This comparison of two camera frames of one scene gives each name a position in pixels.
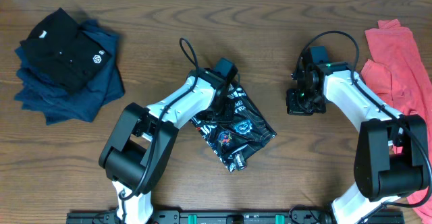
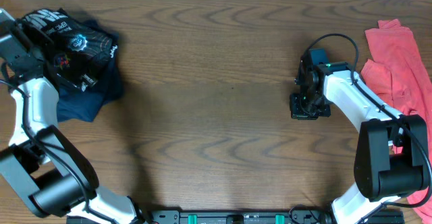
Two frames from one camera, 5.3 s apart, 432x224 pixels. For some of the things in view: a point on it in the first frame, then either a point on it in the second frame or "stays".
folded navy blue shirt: (57, 105) stays
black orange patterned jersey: (232, 140) → (79, 48)
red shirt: (398, 72) stays
